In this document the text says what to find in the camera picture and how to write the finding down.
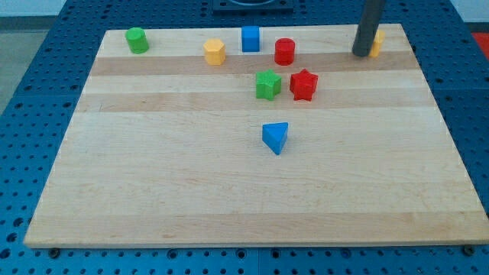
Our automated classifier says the green star block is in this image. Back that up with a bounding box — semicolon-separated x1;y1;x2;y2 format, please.
255;70;282;101

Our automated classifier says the red star block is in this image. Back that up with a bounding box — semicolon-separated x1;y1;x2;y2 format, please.
290;69;319;102

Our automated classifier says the blue triangle block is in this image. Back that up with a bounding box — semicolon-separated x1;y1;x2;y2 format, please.
262;122;289;155

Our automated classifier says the wooden board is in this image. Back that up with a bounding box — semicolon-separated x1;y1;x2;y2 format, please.
24;24;488;248

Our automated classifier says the yellow hexagon block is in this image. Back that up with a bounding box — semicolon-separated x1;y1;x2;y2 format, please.
203;38;226;66

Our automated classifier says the red cylinder block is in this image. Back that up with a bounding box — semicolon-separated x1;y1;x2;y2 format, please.
274;37;295;66

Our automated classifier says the blue cube block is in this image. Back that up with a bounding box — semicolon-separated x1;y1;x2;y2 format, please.
241;26;261;52

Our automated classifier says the green cylinder block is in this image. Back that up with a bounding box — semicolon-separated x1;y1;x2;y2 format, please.
125;27;149;54

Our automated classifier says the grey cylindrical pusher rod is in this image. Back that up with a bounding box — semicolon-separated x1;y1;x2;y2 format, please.
351;0;386;57

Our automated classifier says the yellow block behind rod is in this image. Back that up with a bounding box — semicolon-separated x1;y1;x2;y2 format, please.
368;29;385;57

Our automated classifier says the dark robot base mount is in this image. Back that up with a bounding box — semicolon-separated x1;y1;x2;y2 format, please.
212;0;294;14

